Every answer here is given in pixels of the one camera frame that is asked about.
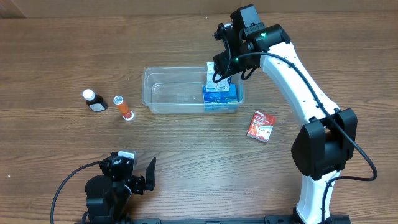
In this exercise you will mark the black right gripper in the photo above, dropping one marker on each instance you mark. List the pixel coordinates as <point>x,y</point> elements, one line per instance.
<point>221,61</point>

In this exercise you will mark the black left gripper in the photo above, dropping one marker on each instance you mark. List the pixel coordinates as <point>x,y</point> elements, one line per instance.
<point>143,183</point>

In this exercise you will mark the white Hansaplast box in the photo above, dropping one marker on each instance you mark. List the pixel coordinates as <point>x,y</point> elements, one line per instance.
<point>214,83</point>

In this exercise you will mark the blue VapoDrops box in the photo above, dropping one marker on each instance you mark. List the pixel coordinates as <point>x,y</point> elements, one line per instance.
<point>221,102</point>

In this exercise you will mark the orange tube white cap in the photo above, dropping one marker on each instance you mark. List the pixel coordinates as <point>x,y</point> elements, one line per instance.
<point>123,108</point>

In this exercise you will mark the clear plastic container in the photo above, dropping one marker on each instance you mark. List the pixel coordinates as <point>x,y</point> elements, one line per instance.
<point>179,90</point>

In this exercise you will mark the red medicine box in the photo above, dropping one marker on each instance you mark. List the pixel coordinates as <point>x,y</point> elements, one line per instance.
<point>261,126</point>

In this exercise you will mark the dark syrup bottle white cap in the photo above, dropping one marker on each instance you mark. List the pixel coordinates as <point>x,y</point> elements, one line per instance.
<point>95,102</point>

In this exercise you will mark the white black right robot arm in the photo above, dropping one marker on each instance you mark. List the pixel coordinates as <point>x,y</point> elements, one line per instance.
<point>322,147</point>

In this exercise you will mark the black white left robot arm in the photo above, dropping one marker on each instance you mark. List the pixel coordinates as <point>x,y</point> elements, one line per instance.
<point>108,194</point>

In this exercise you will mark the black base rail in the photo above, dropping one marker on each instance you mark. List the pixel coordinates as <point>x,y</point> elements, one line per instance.
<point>236,220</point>

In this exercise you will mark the brown cardboard back wall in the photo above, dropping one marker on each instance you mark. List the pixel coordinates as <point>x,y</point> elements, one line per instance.
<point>93,8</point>

